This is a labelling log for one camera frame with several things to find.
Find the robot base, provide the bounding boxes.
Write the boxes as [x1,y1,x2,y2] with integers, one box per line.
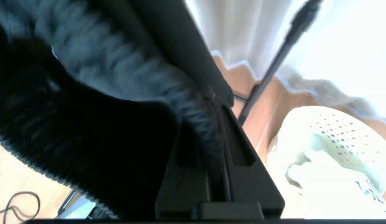
[57,190,119,220]

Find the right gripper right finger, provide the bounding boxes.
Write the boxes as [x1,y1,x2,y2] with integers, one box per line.
[222,105,285,218]

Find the white laundry basket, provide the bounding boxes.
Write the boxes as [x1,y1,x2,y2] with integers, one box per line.
[267,105,386,218]

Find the black clothes rack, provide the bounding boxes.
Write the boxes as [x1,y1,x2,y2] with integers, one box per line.
[232,0,323,125]

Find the white printed garment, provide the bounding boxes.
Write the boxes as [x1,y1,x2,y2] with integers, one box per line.
[285,149,386,218]

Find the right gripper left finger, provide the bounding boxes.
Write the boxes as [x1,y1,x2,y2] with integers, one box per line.
[155,133,213,218]

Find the black shorts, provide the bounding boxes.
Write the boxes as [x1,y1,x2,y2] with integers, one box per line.
[0,0,236,220]

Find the black cable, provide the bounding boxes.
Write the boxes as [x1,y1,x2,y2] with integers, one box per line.
[0,190,42,224]

